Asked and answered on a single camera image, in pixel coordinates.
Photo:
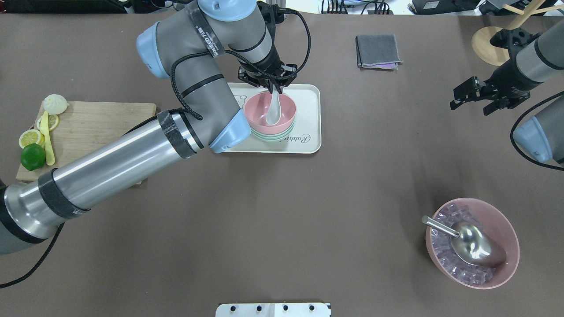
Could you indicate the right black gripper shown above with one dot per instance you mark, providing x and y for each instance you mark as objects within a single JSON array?
[{"x": 507, "y": 80}]

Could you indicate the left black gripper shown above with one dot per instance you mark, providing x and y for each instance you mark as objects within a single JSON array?
[{"x": 272, "y": 66}]

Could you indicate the small pink bowl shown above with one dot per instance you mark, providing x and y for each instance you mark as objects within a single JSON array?
[{"x": 256, "y": 108}]

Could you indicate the white ceramic spoon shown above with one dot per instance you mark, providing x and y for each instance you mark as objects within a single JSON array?
[{"x": 273, "y": 114}]

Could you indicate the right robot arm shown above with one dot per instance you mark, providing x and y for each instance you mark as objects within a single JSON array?
[{"x": 534, "y": 59}]

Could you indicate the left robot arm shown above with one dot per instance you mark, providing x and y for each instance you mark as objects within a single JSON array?
[{"x": 182, "y": 48}]

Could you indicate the green bowl stack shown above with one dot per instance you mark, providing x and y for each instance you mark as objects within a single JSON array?
[{"x": 273, "y": 137}]

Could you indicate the large pink ice bowl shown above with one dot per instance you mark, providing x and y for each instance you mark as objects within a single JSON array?
[{"x": 498, "y": 227}]

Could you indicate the wooden cup tree stand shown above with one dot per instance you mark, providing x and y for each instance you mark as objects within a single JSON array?
[{"x": 491, "y": 43}]

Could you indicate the cream rabbit tray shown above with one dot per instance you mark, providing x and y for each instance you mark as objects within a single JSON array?
[{"x": 306, "y": 137}]

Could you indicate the grey folded cloth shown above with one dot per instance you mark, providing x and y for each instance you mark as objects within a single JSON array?
[{"x": 377, "y": 52}]

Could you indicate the metal ice scoop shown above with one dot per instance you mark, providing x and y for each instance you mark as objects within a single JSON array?
[{"x": 469, "y": 243}]

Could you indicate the bamboo cutting board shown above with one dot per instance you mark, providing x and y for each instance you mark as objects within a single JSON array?
[{"x": 85, "y": 127}]

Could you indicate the white steamed bun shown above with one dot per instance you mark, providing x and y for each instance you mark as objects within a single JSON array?
[{"x": 55, "y": 104}]

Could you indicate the lemon slice lower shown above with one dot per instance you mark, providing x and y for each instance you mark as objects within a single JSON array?
[{"x": 53, "y": 122}]

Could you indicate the lemon slice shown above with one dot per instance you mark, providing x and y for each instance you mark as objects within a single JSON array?
[
  {"x": 31, "y": 136},
  {"x": 53, "y": 122}
]

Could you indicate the yellow plastic knife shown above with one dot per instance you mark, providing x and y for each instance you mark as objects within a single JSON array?
[{"x": 45, "y": 130}]

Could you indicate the lemon slice upper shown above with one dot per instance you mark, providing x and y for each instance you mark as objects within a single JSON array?
[{"x": 31, "y": 136}]

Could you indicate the green lime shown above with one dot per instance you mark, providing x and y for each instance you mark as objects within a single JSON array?
[{"x": 33, "y": 157}]

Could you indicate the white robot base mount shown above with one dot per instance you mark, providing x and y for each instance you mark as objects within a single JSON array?
[{"x": 274, "y": 309}]

